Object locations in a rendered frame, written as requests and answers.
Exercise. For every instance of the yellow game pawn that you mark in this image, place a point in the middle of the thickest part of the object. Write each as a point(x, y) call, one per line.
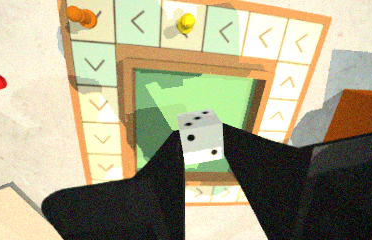
point(186, 23)

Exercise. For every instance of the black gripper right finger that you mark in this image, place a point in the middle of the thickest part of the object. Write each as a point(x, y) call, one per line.
point(278, 180)

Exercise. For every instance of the orange pawn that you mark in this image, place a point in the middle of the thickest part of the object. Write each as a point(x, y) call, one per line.
point(87, 18)

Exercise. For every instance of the white die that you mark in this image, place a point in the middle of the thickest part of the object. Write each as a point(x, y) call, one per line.
point(201, 134)

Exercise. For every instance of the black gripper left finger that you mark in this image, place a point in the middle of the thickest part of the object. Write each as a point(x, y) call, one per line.
point(155, 195)

